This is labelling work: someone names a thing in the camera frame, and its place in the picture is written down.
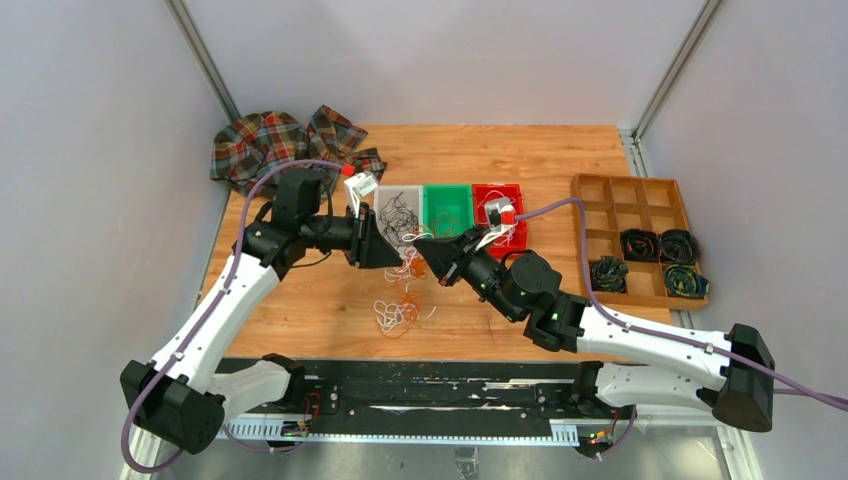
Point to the red plastic bin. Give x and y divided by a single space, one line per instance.
514 240

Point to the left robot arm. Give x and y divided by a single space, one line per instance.
178 395

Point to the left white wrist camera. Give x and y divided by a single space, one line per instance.
357 187

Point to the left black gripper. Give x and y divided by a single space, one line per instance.
367 245

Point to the green plastic bin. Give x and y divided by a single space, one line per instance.
448 209

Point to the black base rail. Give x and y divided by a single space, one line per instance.
437 400

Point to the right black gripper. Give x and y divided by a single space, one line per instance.
443 253

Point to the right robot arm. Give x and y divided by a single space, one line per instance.
727 374

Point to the wooden compartment tray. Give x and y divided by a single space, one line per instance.
641 249

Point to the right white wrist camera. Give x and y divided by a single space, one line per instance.
500 216

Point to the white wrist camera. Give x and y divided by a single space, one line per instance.
500 216
357 187

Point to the white plastic bin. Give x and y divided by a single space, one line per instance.
399 213

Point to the plaid cloth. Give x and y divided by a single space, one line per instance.
254 145

